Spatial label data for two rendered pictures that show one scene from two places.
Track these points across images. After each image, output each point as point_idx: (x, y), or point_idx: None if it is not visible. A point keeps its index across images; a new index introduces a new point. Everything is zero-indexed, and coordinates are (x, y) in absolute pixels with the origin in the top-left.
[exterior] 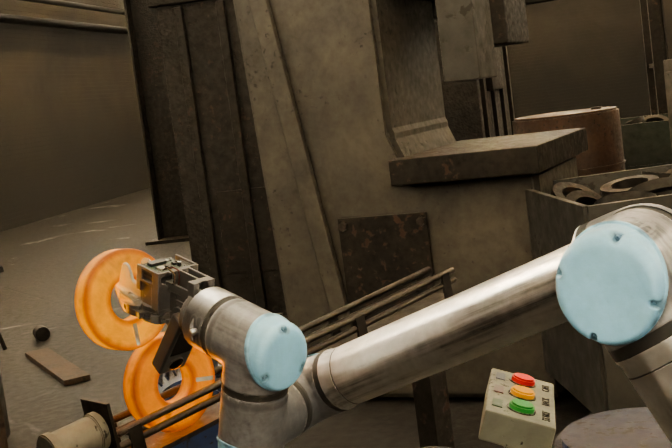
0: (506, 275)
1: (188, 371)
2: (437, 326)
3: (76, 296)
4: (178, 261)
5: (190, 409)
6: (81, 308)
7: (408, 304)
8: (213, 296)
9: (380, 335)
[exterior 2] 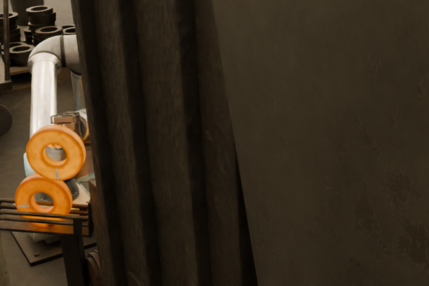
0: (47, 76)
1: (33, 196)
2: (55, 102)
3: (82, 146)
4: (61, 113)
5: (47, 207)
6: (84, 150)
7: None
8: (80, 112)
9: (50, 118)
